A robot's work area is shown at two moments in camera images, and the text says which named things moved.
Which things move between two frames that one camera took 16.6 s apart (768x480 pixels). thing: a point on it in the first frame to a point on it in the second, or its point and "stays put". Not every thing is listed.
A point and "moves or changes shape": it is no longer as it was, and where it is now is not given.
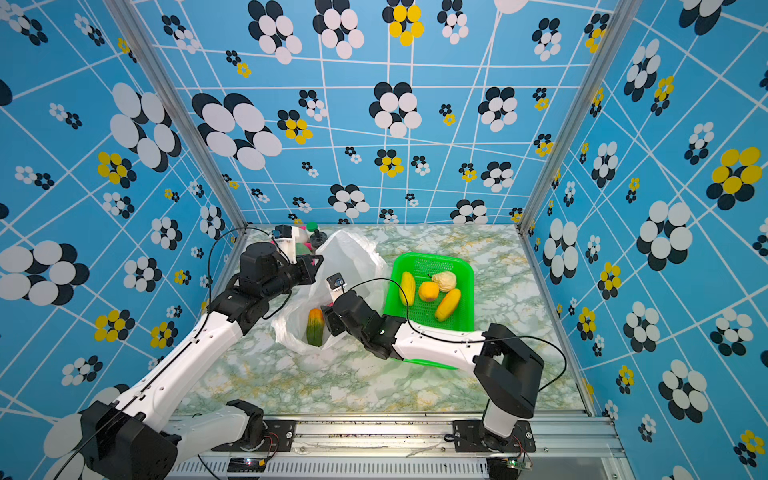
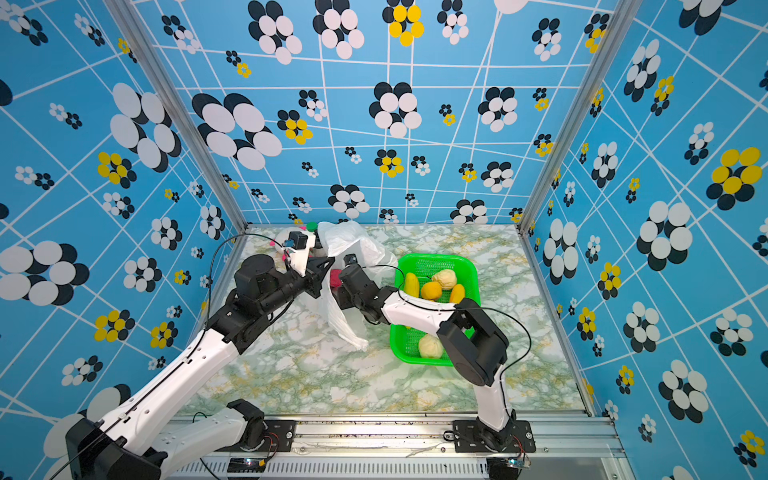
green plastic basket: (423, 267) stays put
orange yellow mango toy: (429, 290) stays put
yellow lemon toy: (408, 287) stays put
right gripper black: (333, 321) to (343, 297)
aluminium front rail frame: (582, 448) stays put
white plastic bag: (364, 275) moves or changes shape
